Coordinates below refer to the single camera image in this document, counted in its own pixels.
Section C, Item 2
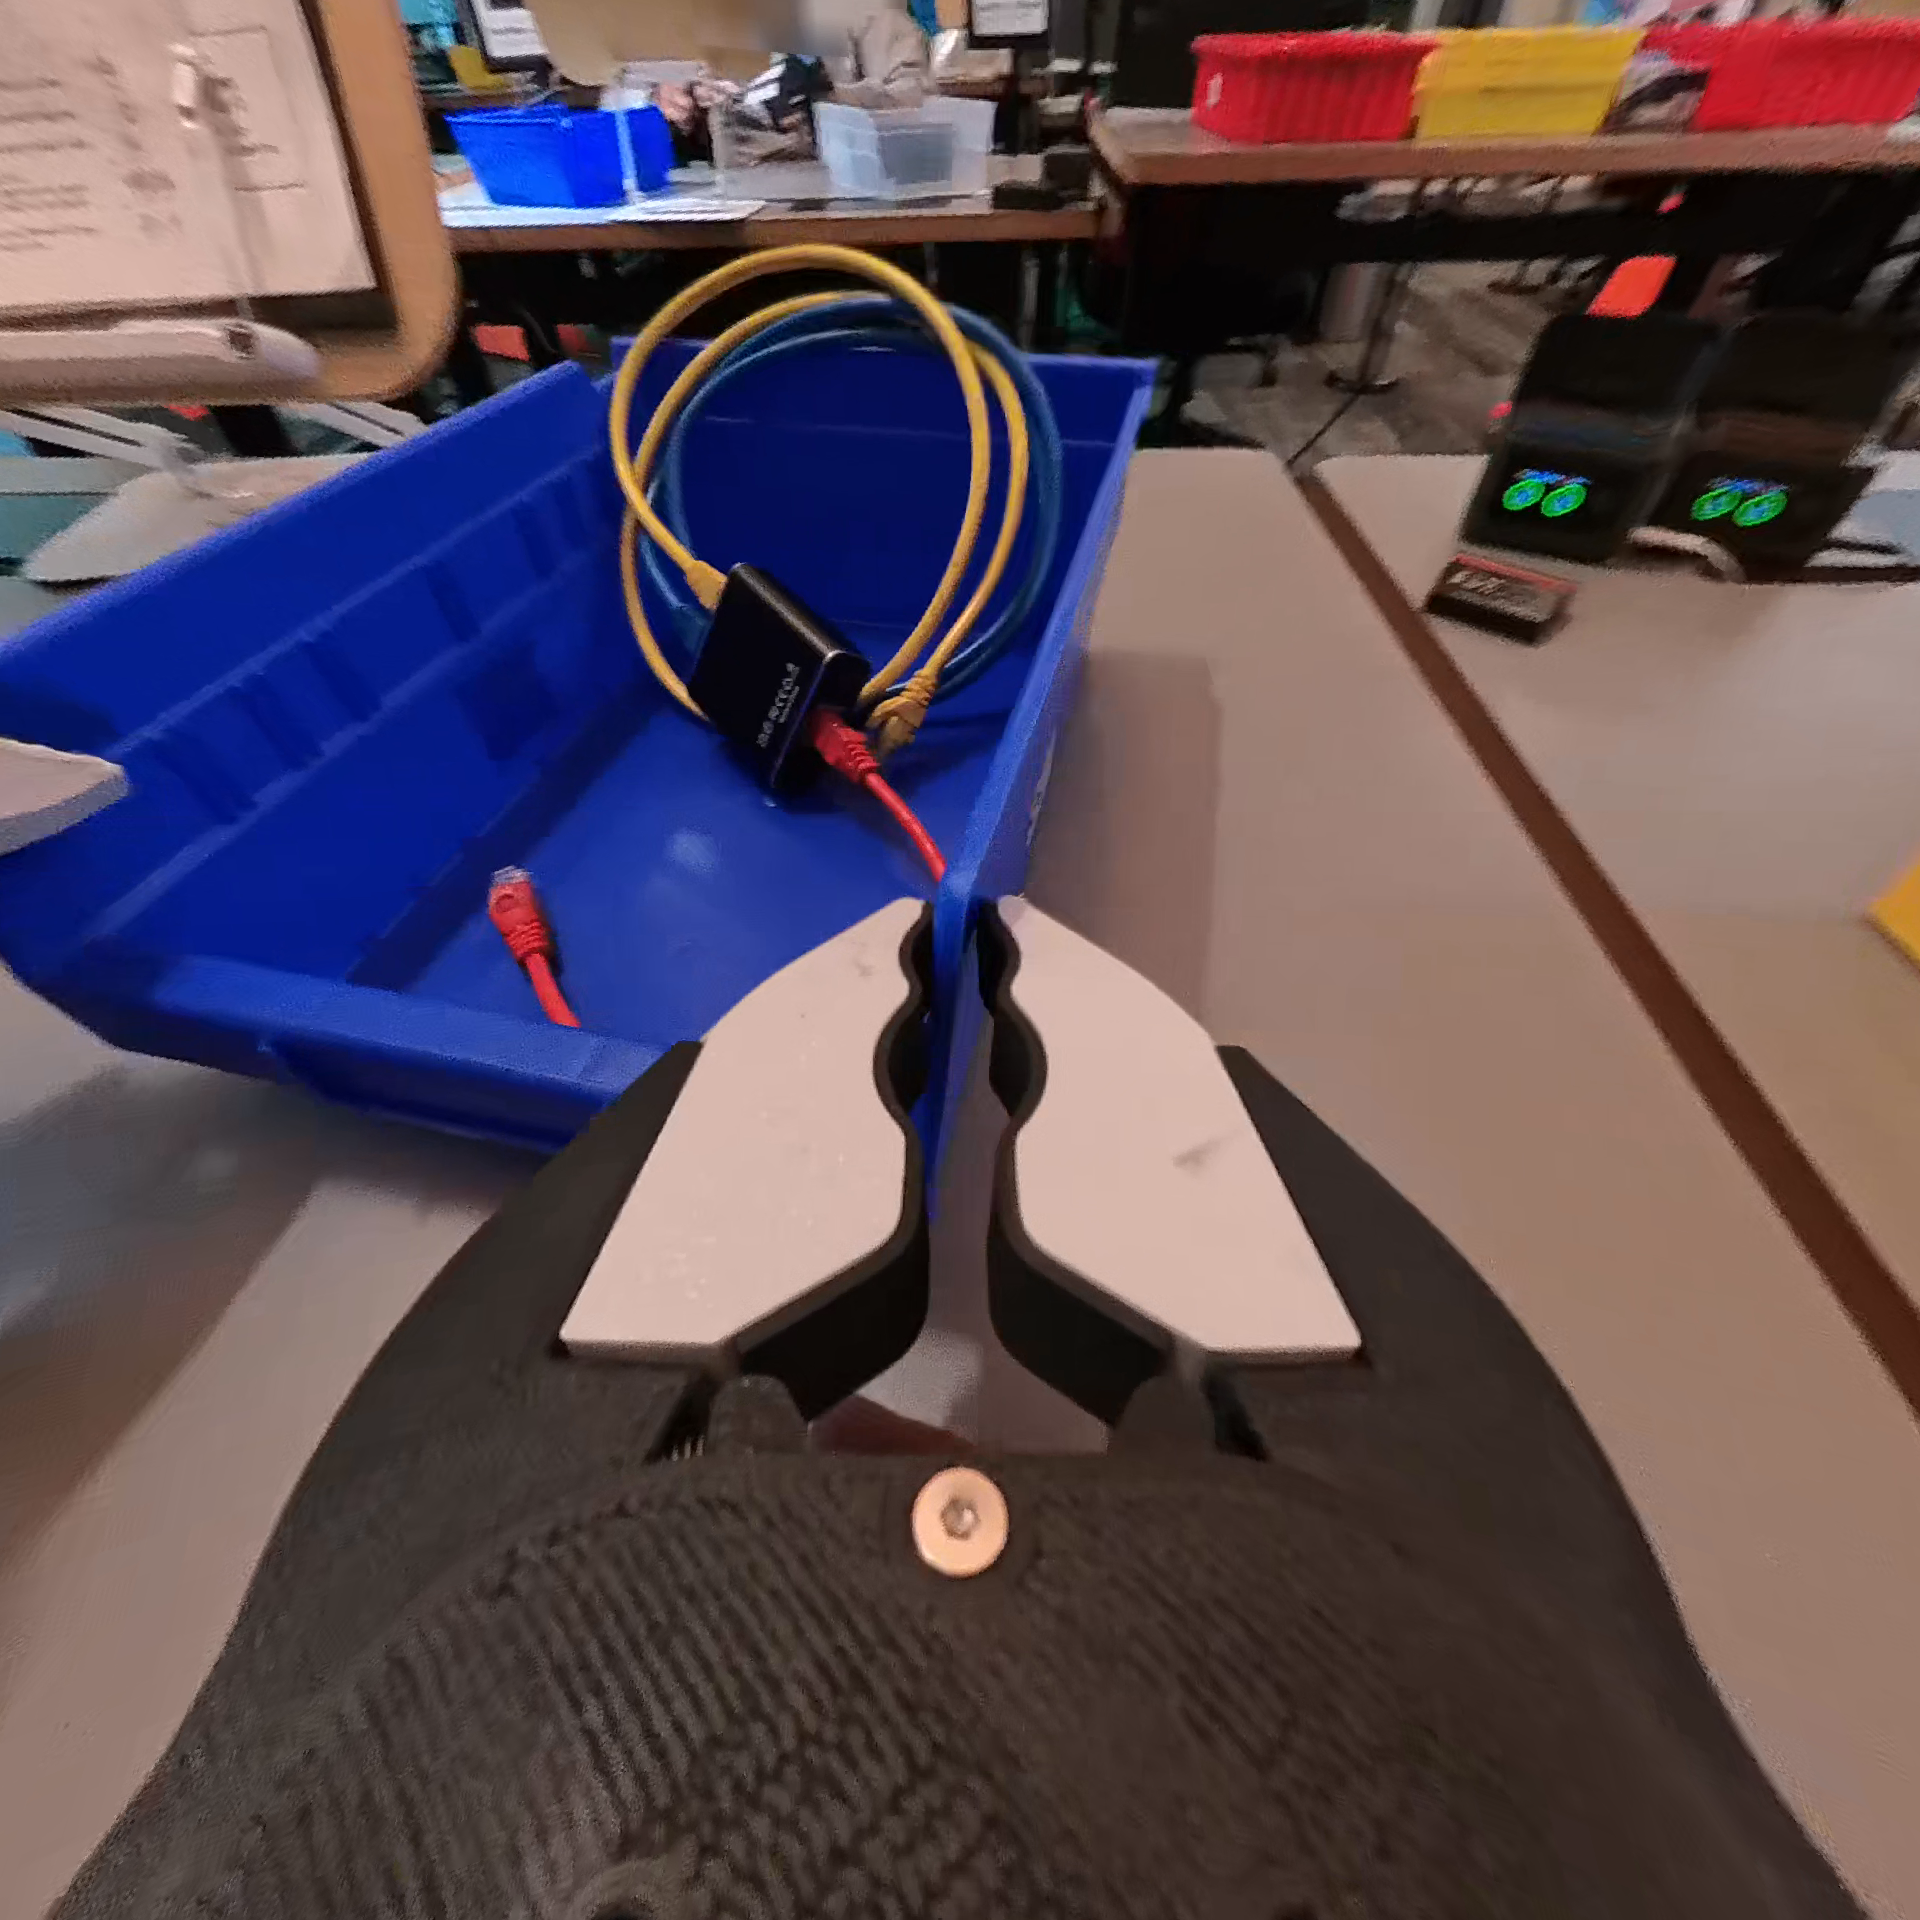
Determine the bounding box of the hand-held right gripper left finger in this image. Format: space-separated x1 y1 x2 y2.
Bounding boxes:
557 896 935 1419

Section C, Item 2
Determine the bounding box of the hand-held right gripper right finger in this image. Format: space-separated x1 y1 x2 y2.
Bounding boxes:
975 896 1365 1427

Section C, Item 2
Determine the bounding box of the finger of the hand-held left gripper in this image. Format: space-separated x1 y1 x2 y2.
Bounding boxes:
0 738 129 859

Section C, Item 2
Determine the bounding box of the red network cable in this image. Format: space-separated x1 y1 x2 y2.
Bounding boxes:
486 711 950 1032

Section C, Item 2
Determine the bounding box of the blue plastic bin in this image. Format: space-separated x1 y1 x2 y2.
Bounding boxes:
448 102 675 208
0 336 1161 1156

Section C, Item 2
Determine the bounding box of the black network splitter box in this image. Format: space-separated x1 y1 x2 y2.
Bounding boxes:
688 563 876 794

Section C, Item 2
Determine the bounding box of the blue network cable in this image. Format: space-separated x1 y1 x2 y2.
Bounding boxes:
637 292 1067 707

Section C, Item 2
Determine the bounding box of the yellow network cable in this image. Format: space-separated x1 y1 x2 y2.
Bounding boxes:
608 245 1033 750

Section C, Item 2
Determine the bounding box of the grey desk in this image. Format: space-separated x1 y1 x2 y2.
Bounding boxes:
1303 451 1920 1404
0 448 1920 1920

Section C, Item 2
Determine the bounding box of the wooden instruction board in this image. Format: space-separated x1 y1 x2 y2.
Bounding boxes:
0 0 459 407

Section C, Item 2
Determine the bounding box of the small black red box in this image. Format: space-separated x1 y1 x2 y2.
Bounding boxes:
1421 550 1579 647

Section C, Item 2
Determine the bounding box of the black device with green display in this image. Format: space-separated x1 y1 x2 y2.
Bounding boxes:
1462 315 1704 564
1640 315 1920 586

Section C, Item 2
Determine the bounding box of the wooden top table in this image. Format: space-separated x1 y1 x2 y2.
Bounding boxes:
1088 106 1920 394
440 195 1103 261

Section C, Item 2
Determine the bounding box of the clear plastic container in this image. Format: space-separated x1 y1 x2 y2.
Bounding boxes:
814 96 993 197

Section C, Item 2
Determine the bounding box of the red plastic basket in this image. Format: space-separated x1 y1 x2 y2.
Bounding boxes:
1190 29 1432 144
1640 18 1920 135

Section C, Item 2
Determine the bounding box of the yellow storage basket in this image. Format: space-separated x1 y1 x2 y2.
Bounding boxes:
1411 28 1643 138

